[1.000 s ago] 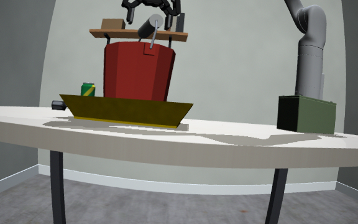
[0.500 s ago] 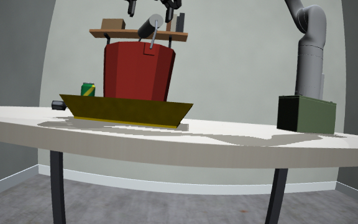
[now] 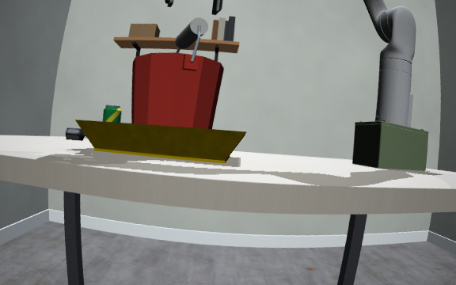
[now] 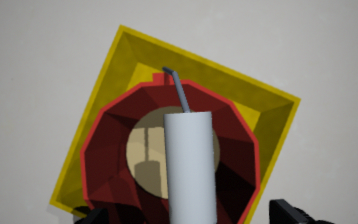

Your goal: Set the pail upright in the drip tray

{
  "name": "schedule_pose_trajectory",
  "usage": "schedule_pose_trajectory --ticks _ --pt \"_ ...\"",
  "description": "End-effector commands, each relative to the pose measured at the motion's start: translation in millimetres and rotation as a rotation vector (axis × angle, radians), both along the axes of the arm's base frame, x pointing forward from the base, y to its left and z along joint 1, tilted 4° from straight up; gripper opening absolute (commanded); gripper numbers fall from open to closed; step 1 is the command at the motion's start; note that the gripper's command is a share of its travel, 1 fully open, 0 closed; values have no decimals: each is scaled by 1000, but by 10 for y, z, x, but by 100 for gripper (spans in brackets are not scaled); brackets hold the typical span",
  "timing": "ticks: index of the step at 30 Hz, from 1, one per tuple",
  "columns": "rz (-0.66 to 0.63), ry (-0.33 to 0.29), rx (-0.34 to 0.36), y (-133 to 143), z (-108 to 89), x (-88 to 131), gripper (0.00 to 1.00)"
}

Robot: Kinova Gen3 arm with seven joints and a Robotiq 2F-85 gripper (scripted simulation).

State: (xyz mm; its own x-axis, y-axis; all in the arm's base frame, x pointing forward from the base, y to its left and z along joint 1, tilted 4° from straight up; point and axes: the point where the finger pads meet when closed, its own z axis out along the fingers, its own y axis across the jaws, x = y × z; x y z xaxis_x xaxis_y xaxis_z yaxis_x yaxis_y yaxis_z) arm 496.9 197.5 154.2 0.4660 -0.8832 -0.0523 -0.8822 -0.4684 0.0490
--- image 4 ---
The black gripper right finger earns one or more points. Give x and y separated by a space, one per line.
281 212

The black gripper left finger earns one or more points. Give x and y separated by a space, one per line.
96 216

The red pail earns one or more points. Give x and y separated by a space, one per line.
194 128

